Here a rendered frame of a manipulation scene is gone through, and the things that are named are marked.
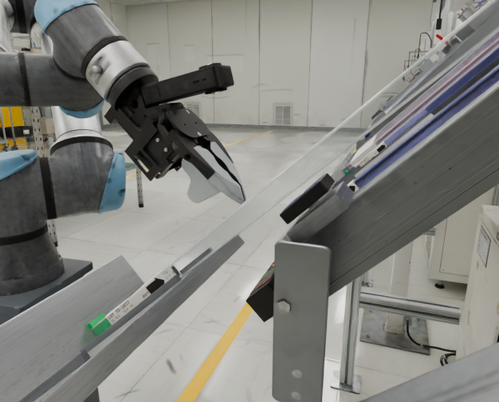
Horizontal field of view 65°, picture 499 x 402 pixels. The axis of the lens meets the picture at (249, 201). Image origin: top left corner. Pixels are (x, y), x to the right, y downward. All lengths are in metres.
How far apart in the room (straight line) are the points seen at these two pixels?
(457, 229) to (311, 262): 1.60
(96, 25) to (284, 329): 0.42
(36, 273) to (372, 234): 0.60
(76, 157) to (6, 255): 0.20
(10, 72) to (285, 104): 8.95
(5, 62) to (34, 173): 0.20
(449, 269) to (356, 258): 1.61
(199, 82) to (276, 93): 9.06
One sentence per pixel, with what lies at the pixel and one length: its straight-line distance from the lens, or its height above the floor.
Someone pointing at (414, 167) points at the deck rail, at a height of 0.82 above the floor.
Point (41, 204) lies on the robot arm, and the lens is 0.76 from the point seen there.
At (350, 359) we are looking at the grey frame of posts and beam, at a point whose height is 0.10.
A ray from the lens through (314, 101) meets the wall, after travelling 9.33.
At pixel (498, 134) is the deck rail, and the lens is 0.36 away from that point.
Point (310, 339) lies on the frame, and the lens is 0.38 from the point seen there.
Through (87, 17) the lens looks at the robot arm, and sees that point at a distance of 0.57.
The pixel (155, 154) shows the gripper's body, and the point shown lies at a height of 0.81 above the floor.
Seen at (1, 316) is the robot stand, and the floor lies 0.52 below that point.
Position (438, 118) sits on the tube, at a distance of 0.45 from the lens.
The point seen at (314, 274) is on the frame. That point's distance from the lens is 0.35.
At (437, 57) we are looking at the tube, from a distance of 0.18.
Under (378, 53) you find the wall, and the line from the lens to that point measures 9.20.
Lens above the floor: 0.88
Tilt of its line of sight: 16 degrees down
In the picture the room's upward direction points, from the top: straight up
